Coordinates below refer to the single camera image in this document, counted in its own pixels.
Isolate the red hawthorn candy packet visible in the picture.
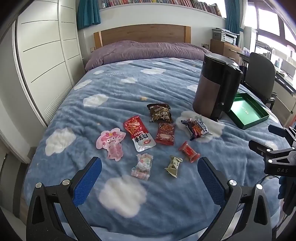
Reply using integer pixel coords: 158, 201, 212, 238
179, 141, 201, 163

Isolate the pastel cartoon candy packet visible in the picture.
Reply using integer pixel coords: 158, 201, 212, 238
131, 153, 153, 181

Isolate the dark brown chip bag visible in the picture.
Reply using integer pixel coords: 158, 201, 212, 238
147, 103, 173, 123

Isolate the red white konjac snack pouch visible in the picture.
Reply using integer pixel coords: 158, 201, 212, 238
123, 115, 156, 152

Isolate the blue gloved right hand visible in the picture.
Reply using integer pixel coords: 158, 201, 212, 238
278, 176, 295, 209

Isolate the green box tray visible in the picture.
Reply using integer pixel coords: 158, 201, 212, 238
227, 93, 269, 130

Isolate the black office chair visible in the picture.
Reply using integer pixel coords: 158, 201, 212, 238
243, 52, 277, 110

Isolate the blue white wafer packet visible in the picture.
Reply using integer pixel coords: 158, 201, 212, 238
181, 118, 212, 141

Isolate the beige pastry packet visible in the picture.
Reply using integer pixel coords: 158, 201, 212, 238
165, 156, 183, 178

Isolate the pink cartoon character packet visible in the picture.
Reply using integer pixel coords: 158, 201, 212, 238
96, 128, 126, 162

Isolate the wooden drawer nightstand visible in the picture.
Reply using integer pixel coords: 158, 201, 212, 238
210, 39, 242, 64

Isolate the red fries snack packet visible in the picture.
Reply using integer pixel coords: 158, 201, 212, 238
155, 123, 175, 146

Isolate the blue cloud pattern blanket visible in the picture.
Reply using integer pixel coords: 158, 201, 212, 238
23, 58, 289, 240

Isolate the teal curtain right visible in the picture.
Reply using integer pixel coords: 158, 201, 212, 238
225, 0, 247, 34

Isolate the teal curtain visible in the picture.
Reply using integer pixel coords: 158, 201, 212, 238
77, 0, 101, 30
225, 0, 247, 34

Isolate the row of books on shelf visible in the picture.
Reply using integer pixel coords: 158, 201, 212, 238
98, 0, 226, 18

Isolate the wooden headboard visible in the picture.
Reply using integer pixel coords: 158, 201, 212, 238
93, 24, 191, 49

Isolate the white wardrobe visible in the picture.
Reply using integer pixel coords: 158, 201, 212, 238
15, 1, 85, 125

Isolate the purple pillow duvet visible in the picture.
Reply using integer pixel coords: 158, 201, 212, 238
85, 40, 210, 71

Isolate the teal curtain left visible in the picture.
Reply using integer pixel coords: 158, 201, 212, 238
77, 0, 101, 30

